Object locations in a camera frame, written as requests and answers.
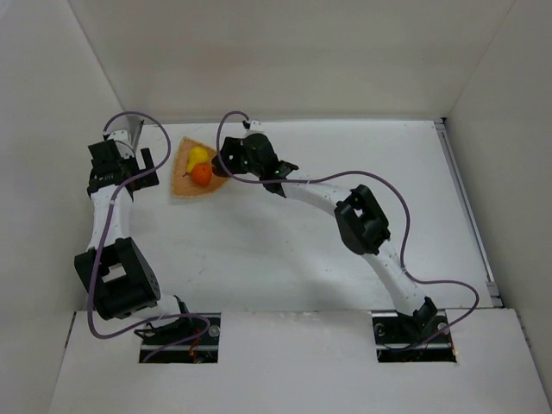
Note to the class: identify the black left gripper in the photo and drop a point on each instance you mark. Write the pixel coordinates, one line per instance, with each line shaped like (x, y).
(141, 173)

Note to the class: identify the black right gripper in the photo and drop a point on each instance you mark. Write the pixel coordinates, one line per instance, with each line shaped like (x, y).
(228, 156)

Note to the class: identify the orange fake orange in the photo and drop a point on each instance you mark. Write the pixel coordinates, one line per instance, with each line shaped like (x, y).
(201, 174)

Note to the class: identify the yellow fake pear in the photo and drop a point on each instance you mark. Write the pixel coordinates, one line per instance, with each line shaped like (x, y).
(197, 155)

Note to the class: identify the dark red fake apple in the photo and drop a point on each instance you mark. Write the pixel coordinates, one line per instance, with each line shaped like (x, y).
(217, 171)

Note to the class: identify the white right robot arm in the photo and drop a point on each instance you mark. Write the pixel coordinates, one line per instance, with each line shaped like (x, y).
(361, 222)

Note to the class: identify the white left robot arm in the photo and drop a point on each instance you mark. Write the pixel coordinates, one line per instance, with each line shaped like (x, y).
(126, 285)

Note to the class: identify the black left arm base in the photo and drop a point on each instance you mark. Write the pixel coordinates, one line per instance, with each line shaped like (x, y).
(184, 341)

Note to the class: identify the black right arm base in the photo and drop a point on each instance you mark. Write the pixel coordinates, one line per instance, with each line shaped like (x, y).
(404, 339)

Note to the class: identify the woven orange fruit basket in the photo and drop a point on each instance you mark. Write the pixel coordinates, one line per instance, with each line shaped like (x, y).
(182, 186)

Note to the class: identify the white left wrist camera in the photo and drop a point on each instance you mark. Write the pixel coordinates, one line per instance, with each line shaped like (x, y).
(121, 139)

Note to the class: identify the aluminium table edge rail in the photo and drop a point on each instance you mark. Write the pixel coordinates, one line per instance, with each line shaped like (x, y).
(135, 128)

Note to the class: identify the right aluminium table rail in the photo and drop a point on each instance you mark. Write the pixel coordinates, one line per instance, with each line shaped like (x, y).
(442, 132)

